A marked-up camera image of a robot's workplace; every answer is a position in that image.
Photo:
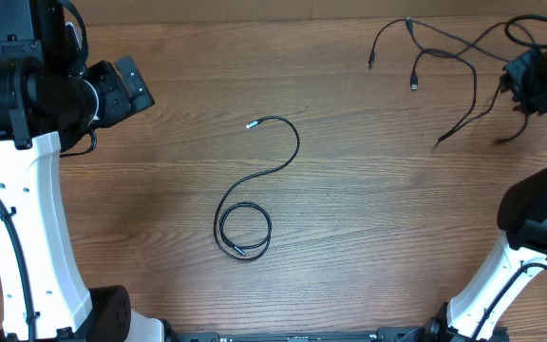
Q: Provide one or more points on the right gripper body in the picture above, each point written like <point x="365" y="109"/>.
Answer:
<point x="524" y="80"/>

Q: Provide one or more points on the cardboard wall panel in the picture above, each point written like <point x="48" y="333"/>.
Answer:
<point x="117" y="12"/>

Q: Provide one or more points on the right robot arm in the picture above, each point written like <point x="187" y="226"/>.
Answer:
<point x="520" y="252"/>

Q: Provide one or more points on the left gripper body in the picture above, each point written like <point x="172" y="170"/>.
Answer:
<point x="112" y="103"/>

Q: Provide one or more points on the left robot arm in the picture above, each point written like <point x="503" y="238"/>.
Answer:
<point x="50" y="99"/>

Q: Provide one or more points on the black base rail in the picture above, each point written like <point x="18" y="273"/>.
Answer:
<point x="297" y="337"/>

